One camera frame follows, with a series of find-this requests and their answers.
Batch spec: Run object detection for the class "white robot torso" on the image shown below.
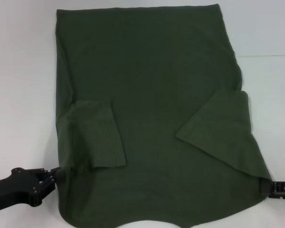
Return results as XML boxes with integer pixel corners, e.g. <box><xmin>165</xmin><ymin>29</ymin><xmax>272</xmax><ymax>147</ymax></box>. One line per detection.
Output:
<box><xmin>120</xmin><ymin>219</ymin><xmax>181</xmax><ymax>228</ymax></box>

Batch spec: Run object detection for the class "dark green t-shirt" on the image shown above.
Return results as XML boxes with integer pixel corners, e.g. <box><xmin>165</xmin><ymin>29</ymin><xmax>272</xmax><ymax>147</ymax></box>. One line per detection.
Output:
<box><xmin>54</xmin><ymin>3</ymin><xmax>273</xmax><ymax>228</ymax></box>

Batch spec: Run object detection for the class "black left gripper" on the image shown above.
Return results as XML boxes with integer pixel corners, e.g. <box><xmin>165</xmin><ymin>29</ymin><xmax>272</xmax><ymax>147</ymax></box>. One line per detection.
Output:
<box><xmin>0</xmin><ymin>167</ymin><xmax>67</xmax><ymax>212</ymax></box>

